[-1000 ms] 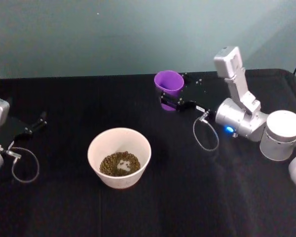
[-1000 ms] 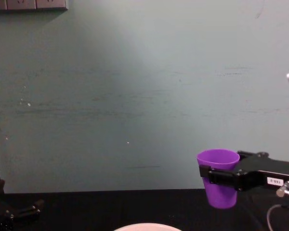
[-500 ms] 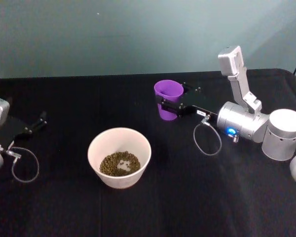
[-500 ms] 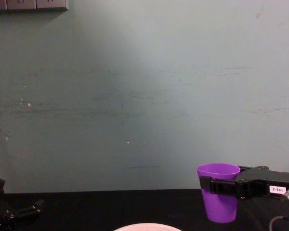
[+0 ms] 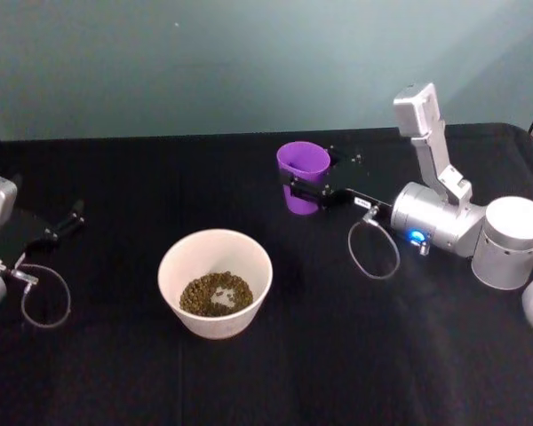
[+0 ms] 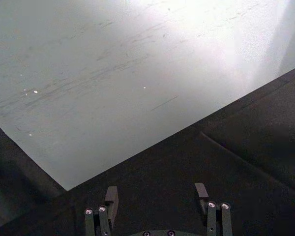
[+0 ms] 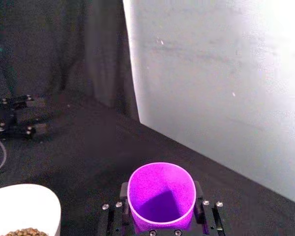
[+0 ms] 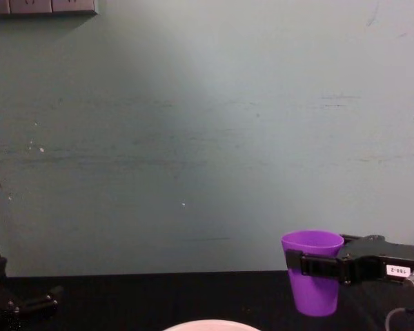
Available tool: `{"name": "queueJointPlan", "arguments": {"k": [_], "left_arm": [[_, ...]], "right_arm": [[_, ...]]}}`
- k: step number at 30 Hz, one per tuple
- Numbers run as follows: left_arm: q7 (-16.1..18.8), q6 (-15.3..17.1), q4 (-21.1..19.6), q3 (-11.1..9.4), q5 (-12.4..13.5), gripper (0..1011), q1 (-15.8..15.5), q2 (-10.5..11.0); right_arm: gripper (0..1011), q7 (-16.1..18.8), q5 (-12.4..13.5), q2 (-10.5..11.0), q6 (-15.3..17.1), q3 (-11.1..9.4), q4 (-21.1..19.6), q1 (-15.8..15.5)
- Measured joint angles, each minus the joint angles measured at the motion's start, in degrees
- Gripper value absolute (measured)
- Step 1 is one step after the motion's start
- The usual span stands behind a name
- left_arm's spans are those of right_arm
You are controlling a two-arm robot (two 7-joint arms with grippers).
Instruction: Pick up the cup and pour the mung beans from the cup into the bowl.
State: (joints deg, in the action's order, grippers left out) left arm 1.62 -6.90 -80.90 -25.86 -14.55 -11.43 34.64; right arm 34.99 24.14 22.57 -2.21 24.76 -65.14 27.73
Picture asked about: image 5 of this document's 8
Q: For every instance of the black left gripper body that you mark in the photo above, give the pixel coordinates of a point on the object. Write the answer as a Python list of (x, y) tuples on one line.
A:
[(29, 235)]

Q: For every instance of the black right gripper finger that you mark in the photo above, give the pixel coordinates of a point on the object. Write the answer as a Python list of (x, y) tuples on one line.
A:
[(308, 191), (344, 155)]

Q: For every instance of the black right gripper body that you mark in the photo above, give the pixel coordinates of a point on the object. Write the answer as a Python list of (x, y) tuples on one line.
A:
[(351, 182)]

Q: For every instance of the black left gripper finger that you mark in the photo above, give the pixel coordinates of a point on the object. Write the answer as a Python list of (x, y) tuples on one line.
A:
[(72, 212), (69, 230)]

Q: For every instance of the purple plastic cup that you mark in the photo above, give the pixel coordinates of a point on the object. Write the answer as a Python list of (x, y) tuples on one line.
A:
[(303, 162)]

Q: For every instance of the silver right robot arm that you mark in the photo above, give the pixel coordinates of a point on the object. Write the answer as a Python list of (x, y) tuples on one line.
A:
[(497, 239)]

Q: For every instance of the white paper bowl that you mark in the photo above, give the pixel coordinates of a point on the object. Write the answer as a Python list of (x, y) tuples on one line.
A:
[(244, 310)]

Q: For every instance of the brown pellets pile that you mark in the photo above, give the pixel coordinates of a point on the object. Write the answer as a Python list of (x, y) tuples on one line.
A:
[(204, 293)]

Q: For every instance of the black table cloth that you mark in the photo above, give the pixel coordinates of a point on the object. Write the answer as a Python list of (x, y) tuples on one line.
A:
[(320, 346)]

